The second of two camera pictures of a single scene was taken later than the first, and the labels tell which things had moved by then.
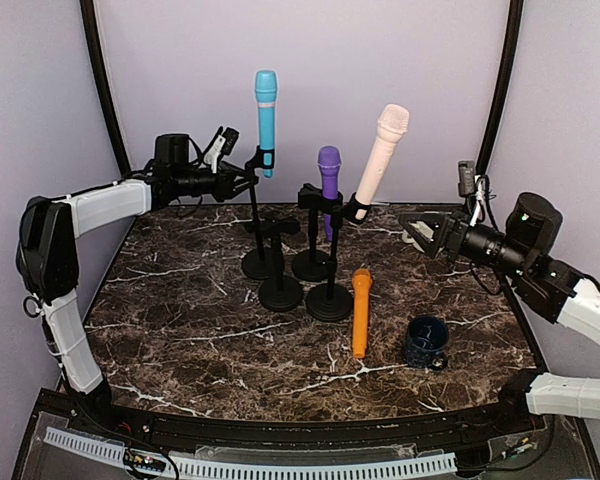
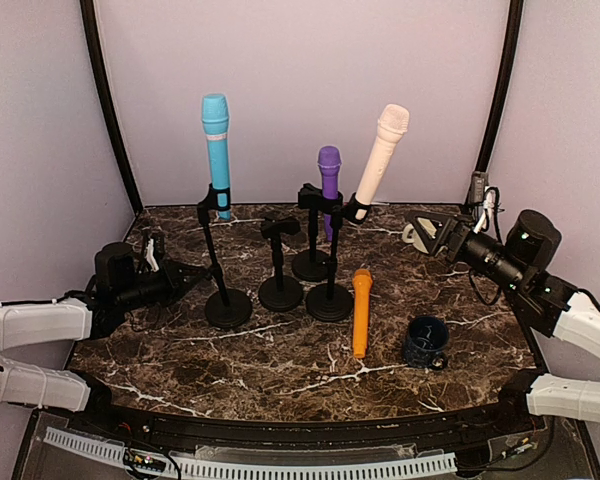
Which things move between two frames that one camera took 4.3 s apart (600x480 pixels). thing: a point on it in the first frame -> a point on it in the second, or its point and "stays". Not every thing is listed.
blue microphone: x=266 y=87 -> x=216 y=120
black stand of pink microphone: x=331 y=303 stays
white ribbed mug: x=421 y=229 stays
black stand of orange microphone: x=280 y=294 stays
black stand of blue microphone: x=261 y=263 -> x=226 y=308
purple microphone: x=329 y=159 stays
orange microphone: x=361 y=280 stays
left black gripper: x=226 y=182 -> x=176 y=287
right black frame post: x=507 y=84 stays
